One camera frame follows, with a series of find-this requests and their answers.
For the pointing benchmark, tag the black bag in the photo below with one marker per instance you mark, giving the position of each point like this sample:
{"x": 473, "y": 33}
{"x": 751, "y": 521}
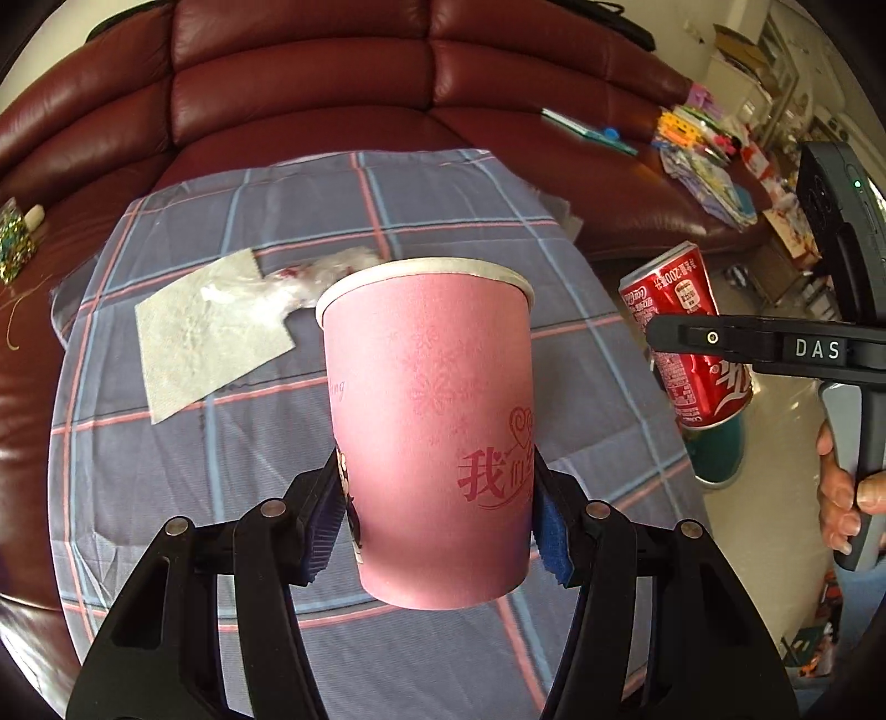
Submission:
{"x": 616, "y": 21}

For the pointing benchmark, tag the pile of colourful papers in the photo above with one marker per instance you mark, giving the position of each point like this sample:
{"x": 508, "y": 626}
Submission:
{"x": 699, "y": 166}

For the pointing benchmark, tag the small white object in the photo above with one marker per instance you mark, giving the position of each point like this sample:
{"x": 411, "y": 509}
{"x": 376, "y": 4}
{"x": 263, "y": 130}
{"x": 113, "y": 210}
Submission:
{"x": 34, "y": 217}

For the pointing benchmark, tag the colourful beaded item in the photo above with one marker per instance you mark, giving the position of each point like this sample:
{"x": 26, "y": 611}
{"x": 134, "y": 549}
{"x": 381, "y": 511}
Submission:
{"x": 14, "y": 239}

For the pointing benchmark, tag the red soda can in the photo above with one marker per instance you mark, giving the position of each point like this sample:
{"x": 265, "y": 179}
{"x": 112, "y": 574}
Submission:
{"x": 682, "y": 284}

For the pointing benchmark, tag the grey plaid cloth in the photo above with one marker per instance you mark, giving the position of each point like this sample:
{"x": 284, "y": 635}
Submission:
{"x": 207, "y": 471}

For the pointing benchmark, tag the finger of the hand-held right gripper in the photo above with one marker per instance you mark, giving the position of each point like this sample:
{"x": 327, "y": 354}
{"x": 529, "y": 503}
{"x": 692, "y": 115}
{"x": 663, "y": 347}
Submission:
{"x": 713, "y": 338}

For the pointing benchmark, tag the pink paper cup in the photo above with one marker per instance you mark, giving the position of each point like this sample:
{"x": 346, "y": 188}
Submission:
{"x": 429, "y": 388}

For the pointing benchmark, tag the thin green book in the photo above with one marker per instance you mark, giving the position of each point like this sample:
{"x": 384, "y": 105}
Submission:
{"x": 588, "y": 131}

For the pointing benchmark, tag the red leather sofa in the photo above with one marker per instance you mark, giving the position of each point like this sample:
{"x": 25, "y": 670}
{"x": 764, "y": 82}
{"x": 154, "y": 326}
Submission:
{"x": 297, "y": 76}

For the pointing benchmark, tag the person's right hand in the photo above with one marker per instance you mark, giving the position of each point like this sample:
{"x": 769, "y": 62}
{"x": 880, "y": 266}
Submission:
{"x": 839, "y": 516}

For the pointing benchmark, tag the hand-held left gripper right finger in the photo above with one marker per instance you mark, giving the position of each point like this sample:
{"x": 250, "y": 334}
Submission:
{"x": 554, "y": 536}

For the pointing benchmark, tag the white paper napkin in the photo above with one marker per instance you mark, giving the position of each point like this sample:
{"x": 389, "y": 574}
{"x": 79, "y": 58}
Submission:
{"x": 194, "y": 346}

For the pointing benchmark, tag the clear plastic wrapper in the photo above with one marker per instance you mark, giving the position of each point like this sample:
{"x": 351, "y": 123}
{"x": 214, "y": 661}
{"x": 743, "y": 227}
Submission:
{"x": 318, "y": 273}

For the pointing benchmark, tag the cardboard box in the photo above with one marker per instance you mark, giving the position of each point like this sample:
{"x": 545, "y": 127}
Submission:
{"x": 740, "y": 43}

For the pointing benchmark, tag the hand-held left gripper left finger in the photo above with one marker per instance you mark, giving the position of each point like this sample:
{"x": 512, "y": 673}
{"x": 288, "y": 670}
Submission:
{"x": 325, "y": 529}

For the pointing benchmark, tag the colourful packets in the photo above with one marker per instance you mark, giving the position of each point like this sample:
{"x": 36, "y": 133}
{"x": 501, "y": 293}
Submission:
{"x": 817, "y": 623}

